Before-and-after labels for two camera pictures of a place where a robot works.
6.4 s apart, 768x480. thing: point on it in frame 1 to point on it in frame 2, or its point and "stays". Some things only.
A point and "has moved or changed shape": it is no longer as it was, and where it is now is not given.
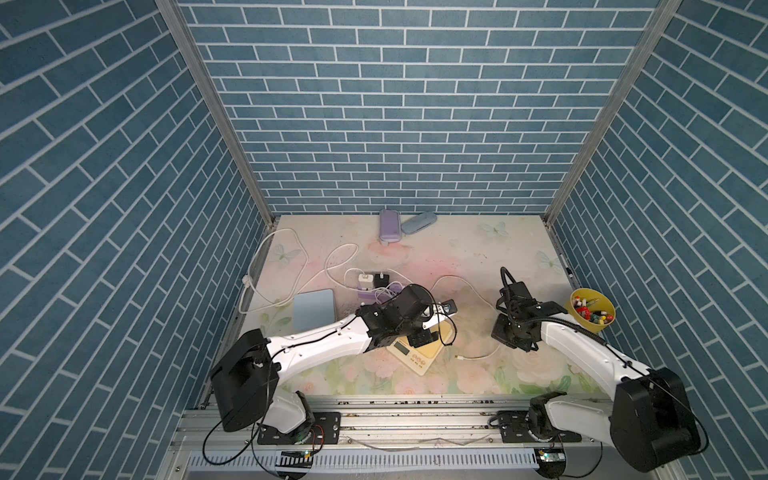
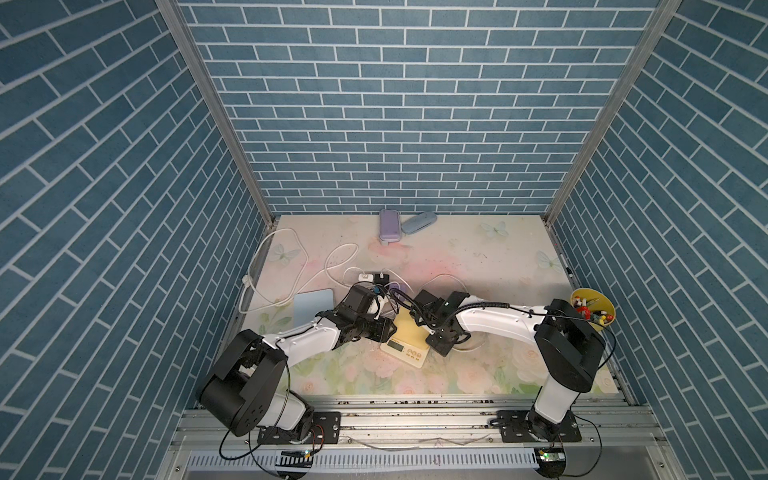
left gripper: (423, 338) to (382, 328)
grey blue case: (418, 222) stays
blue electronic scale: (312, 309) stays
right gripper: (500, 318) to (439, 348)
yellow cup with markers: (592, 308) stays
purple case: (389, 226) stays
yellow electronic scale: (421, 359) has moved or changed shape
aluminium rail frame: (391, 437) stays
